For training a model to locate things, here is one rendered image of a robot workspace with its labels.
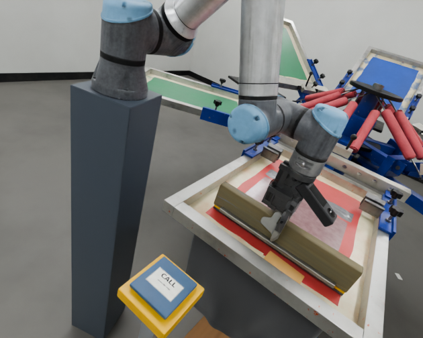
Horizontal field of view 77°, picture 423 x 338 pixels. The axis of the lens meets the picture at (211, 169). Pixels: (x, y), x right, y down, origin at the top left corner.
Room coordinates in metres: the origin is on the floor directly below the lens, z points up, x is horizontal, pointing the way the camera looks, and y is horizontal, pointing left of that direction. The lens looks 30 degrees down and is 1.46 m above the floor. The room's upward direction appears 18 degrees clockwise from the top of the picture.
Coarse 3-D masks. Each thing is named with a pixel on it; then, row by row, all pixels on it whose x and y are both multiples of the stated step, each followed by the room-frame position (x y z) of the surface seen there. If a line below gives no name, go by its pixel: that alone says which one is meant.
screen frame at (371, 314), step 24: (240, 168) 0.91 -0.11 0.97; (192, 192) 0.64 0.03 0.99; (360, 192) 1.04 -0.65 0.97; (192, 216) 0.54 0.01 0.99; (216, 240) 0.49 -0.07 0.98; (384, 240) 0.71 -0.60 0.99; (240, 264) 0.46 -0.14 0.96; (264, 264) 0.45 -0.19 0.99; (384, 264) 0.59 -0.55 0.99; (288, 288) 0.41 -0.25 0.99; (384, 288) 0.50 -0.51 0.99; (312, 312) 0.38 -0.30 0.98; (336, 312) 0.39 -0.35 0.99; (360, 312) 0.43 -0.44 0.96; (336, 336) 0.35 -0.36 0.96; (360, 336) 0.35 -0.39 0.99
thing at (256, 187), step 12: (264, 168) 1.01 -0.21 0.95; (276, 168) 1.05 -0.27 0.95; (252, 180) 0.88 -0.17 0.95; (264, 180) 0.91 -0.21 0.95; (252, 192) 0.80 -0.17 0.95; (264, 192) 0.82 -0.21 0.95; (264, 204) 0.75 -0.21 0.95; (216, 216) 0.61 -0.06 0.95; (228, 228) 0.58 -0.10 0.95; (240, 228) 0.60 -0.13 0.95; (252, 240) 0.56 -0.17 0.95; (264, 252) 0.53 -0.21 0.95
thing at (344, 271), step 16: (224, 192) 0.63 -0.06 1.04; (240, 192) 0.62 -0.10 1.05; (240, 208) 0.60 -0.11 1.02; (256, 208) 0.58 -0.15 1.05; (256, 224) 0.57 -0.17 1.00; (288, 224) 0.55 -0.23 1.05; (288, 240) 0.53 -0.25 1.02; (304, 240) 0.52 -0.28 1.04; (320, 240) 0.53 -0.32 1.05; (304, 256) 0.51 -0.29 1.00; (320, 256) 0.50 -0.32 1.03; (336, 256) 0.49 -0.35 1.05; (336, 272) 0.48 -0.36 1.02; (352, 272) 0.47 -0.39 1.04
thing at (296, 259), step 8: (224, 208) 0.62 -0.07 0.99; (232, 216) 0.59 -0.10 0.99; (240, 224) 0.58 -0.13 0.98; (248, 224) 0.58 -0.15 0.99; (256, 232) 0.56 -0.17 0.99; (264, 240) 0.54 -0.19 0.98; (280, 248) 0.53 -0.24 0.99; (288, 256) 0.51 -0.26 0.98; (296, 256) 0.52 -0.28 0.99; (304, 264) 0.50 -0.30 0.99; (312, 272) 0.48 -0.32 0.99; (320, 272) 0.49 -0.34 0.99; (328, 280) 0.47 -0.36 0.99
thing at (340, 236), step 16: (336, 192) 1.00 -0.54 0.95; (304, 208) 0.81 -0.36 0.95; (352, 208) 0.92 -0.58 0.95; (304, 224) 0.71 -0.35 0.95; (320, 224) 0.74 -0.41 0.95; (336, 224) 0.77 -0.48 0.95; (352, 224) 0.80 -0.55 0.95; (336, 240) 0.68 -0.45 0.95; (352, 240) 0.71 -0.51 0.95; (304, 272) 0.51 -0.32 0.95; (320, 288) 0.47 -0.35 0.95; (336, 304) 0.44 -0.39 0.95
